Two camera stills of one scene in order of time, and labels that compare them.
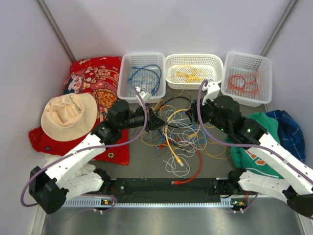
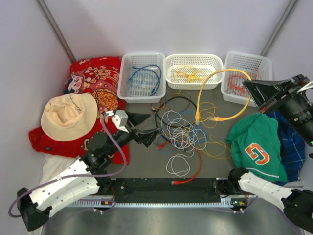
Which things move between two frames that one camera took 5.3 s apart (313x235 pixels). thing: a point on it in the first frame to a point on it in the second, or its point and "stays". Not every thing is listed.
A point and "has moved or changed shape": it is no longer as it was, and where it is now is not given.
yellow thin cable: x=189 y=73 stays
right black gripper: x=192 y=114 to x=265 y=93
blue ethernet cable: x=139 y=68 stays
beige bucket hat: x=69 y=117 stays
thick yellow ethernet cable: x=178 y=158 has moved or changed shape
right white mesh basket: x=247 y=79 stays
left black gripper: x=154 y=121 to x=146 y=137
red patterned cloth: x=98 y=77 stays
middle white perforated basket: x=187 y=71 stays
